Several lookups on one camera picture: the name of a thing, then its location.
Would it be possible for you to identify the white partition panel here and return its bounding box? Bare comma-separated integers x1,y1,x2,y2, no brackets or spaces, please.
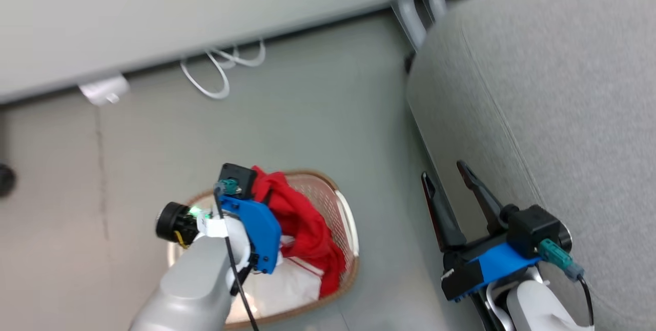
0,0,405,104

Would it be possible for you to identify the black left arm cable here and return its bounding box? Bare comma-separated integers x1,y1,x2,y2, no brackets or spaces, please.
214,180,260,331

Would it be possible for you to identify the white power adapter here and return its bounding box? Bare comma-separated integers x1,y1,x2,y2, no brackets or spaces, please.
78,74,131,106

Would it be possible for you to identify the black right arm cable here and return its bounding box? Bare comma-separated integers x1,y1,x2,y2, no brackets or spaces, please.
538,239,595,327

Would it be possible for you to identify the dark caster wheel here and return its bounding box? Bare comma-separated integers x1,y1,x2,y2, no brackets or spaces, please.
0,163,16,198

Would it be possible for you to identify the cream perforated laundry basket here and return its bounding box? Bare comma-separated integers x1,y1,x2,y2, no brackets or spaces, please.
168,169,359,327

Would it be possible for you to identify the white garment with red stripes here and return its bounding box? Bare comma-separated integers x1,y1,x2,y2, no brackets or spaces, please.
241,234,326,319

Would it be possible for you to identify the white looped cable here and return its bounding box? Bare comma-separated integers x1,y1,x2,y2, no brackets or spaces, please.
179,39,267,100

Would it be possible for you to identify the grey fabric sofa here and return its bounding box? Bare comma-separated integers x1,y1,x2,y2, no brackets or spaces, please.
406,0,656,331

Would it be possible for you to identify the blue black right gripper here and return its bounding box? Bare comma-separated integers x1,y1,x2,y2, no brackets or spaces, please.
421,161,542,302

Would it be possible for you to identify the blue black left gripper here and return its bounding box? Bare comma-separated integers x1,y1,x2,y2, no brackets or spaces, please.
156,195,281,274

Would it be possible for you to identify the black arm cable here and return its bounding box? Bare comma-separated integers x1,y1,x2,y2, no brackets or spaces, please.
538,239,595,327
214,180,260,331

